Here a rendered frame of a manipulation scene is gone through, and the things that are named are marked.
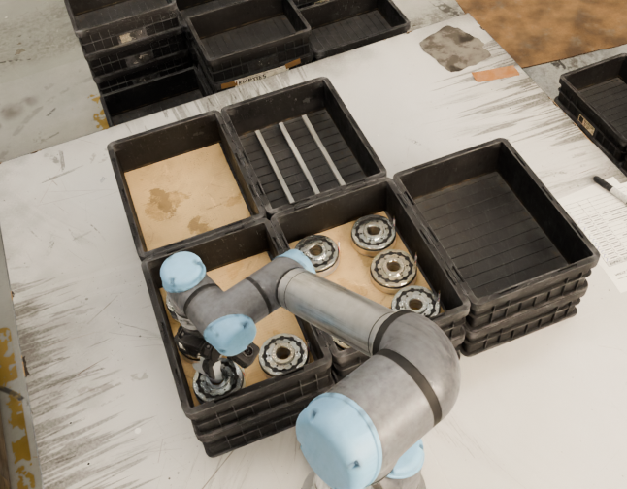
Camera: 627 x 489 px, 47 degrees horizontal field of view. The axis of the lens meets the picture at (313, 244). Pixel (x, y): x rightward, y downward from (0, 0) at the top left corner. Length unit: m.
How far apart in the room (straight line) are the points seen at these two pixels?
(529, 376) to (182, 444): 0.77
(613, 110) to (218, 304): 2.06
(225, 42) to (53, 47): 1.35
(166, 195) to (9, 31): 2.50
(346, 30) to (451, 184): 1.38
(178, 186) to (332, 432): 1.13
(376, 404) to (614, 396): 0.91
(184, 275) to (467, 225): 0.76
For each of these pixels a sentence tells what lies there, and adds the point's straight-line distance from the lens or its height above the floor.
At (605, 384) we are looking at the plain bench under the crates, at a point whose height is 0.70.
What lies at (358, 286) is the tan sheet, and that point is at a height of 0.83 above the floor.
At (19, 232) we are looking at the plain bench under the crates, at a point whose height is 0.70.
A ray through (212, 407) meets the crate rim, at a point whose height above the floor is 0.93.
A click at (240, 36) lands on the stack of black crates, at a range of 2.89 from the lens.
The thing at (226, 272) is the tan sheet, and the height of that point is 0.83.
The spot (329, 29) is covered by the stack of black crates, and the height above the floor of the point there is 0.38.
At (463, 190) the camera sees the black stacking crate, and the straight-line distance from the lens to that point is 1.79.
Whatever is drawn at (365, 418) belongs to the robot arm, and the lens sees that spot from 0.85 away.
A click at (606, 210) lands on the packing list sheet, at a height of 0.70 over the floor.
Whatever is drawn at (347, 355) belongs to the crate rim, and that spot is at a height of 0.93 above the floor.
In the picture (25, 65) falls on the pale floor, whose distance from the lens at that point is 3.95.
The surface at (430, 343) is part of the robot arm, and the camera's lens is 0.92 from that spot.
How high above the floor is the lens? 2.16
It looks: 52 degrees down
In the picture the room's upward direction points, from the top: 7 degrees counter-clockwise
